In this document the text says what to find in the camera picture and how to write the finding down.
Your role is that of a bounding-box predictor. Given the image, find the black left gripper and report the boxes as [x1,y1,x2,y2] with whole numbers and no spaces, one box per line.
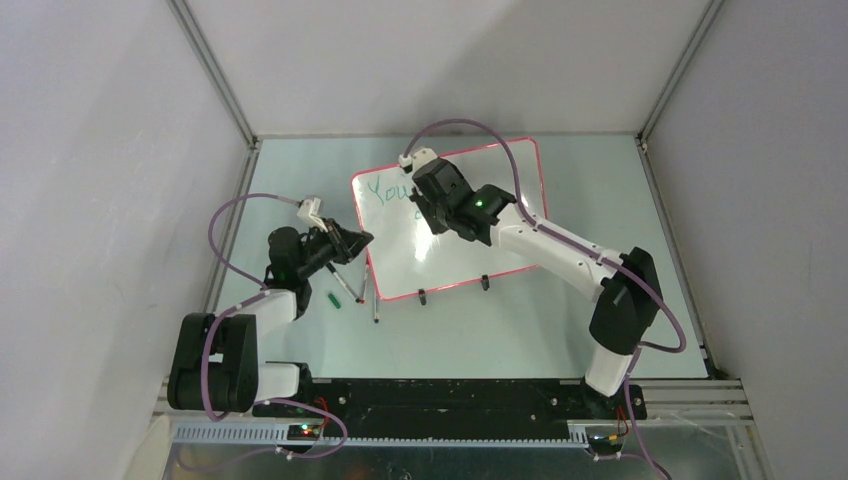
[295,218,371,279]

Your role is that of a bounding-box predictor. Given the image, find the pink-framed whiteboard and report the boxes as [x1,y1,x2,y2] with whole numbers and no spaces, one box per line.
[351,137,548,301]

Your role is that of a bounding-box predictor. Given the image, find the green marker cap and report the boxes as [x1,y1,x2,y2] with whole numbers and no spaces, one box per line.
[327,293,342,309]

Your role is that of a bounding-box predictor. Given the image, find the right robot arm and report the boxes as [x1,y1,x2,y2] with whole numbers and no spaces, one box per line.
[399,149,662,418]

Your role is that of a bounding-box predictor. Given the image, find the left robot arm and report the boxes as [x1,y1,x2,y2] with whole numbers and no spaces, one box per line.
[167,219,374,418]

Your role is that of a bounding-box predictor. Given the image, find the red-capped whiteboard marker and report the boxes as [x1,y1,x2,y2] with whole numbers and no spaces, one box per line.
[357,261,370,304]

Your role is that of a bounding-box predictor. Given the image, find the black-capped whiteboard marker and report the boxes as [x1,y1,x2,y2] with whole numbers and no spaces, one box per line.
[326,263,360,303]

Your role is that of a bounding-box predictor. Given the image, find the left electronics board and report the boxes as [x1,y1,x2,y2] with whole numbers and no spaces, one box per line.
[286,423,323,442]

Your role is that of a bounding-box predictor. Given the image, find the electronics board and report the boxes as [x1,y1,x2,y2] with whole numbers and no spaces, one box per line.
[286,423,323,442]
[588,434,623,457]

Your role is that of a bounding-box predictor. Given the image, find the right electronics board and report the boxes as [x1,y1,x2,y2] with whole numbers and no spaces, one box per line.
[588,434,623,457]

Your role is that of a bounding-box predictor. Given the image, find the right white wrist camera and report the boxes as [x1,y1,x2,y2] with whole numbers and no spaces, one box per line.
[398,147,439,175]

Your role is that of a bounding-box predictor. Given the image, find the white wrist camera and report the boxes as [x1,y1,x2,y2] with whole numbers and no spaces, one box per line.
[398,147,439,175]
[297,196,328,232]

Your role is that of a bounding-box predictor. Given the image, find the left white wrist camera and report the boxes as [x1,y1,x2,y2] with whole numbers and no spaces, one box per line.
[297,196,328,232]

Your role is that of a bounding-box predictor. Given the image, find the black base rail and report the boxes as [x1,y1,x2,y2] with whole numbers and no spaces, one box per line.
[252,378,647,441]

